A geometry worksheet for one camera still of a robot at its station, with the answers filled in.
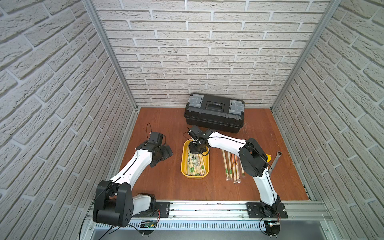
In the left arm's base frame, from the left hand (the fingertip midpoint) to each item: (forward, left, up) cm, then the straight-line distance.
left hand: (166, 153), depth 86 cm
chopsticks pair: (-5, -36, -7) cm, 37 cm away
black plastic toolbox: (+24, -26, +10) cm, 37 cm away
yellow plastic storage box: (-6, -17, -5) cm, 18 cm away
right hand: (+4, -17, -5) cm, 18 cm away
